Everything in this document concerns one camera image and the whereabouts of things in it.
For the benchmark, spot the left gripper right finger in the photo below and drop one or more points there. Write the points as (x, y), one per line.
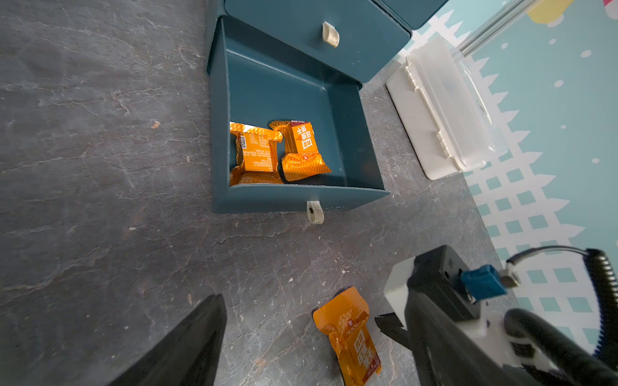
(446, 355)

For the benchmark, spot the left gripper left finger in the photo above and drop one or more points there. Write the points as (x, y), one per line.
(187, 355)

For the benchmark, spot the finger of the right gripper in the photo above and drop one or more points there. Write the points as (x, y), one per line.
(391, 326)

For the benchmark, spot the orange cookie packet bottom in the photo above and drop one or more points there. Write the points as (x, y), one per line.
(344, 320)

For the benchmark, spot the orange cookie packet top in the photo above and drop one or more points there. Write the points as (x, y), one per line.
(302, 158)

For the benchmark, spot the teal bottom drawer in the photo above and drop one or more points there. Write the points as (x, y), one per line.
(253, 87)

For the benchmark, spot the dark teal drawer cabinet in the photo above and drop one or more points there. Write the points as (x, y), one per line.
(355, 38)

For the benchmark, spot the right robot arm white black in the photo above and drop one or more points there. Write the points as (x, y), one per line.
(544, 351)

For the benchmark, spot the clear plastic storage box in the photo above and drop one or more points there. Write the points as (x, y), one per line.
(451, 119)

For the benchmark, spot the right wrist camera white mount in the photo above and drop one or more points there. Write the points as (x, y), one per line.
(461, 293)

